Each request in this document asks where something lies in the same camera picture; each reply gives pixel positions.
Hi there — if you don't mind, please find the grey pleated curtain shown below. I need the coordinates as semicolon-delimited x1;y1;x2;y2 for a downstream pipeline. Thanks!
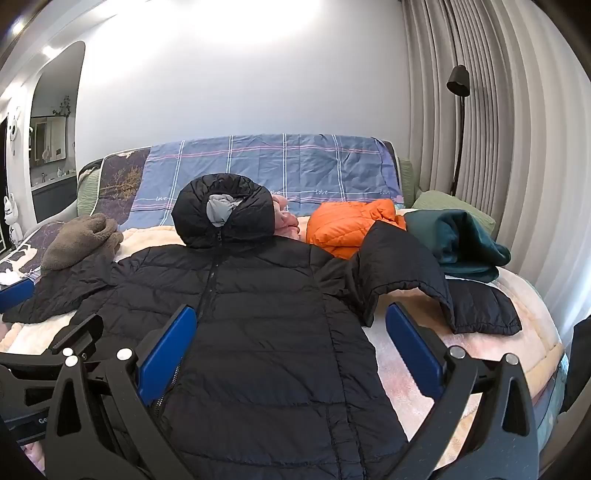
402;0;591;324

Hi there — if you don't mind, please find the white animal figurine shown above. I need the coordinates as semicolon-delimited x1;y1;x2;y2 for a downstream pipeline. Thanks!
4;194;24;245

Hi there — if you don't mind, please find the light green pillow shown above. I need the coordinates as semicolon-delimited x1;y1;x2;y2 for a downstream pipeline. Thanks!
411;190;497;241

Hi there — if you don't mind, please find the dark vanity counter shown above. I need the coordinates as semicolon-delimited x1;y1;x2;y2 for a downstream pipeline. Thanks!
32;173;77;223

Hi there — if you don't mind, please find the dark floral print bedsheet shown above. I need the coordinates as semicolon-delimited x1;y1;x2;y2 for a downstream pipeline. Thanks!
0;147;151;287

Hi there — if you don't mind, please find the wall mirror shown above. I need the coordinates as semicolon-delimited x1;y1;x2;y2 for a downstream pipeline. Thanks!
30;115;68;162

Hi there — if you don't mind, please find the white bear wall decoration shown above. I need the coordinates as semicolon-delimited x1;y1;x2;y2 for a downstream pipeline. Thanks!
7;106;24;160

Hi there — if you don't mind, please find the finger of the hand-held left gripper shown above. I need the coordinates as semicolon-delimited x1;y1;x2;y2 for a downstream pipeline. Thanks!
48;314;105;365
0;278;37;312

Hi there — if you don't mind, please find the orange puffer jacket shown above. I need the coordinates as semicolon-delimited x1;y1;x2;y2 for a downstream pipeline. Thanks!
305;198;407;260

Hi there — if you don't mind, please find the black puffer jacket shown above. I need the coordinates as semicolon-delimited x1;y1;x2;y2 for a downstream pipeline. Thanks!
2;173;522;480

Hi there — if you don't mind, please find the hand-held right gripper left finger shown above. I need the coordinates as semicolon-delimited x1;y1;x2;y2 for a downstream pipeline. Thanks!
44;305;199;480

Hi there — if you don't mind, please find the pink quilted jacket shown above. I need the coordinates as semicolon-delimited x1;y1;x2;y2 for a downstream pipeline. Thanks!
271;194;301;237

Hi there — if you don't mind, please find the pink printed plush blanket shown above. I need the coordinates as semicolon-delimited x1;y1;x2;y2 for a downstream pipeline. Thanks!
0;210;566;480

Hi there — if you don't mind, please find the black floor lamp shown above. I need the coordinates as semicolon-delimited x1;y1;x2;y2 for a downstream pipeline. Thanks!
445;65;472;197

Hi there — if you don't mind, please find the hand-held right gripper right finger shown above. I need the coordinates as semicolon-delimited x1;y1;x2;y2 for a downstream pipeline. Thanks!
385;302;541;480

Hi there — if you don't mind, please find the blue plaid sheet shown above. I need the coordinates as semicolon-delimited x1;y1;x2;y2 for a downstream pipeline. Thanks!
117;134;402;232

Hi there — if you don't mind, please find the dark green garment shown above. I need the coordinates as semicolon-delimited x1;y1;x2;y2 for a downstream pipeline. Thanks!
404;209;512;283

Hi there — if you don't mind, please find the brown fleece garment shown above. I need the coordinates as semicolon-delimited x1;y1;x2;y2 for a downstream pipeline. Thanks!
41;213;123;271

